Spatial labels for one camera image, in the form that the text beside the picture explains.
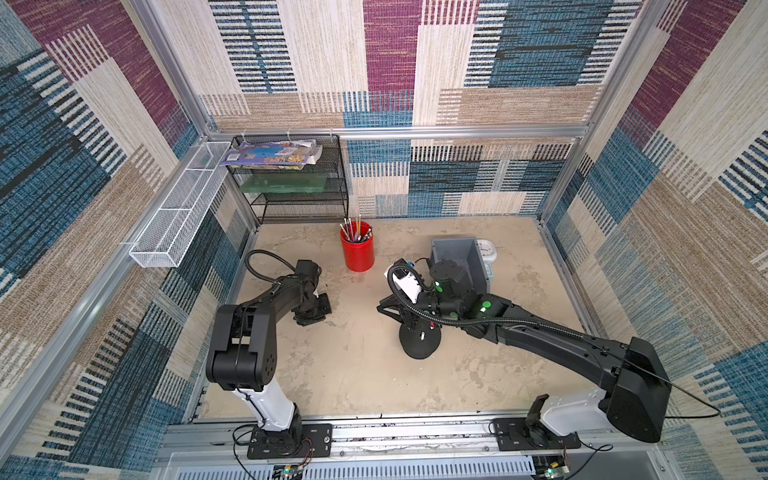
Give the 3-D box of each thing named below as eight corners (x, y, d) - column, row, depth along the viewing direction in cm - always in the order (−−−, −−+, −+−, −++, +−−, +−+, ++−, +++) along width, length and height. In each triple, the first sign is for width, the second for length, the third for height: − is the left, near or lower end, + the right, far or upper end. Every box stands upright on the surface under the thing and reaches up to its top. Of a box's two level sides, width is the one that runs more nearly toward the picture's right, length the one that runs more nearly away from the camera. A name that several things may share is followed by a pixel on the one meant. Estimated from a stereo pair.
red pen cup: (344, 275, 106) (338, 247, 94) (347, 250, 113) (341, 221, 101) (373, 275, 106) (371, 247, 94) (374, 250, 113) (372, 221, 101)
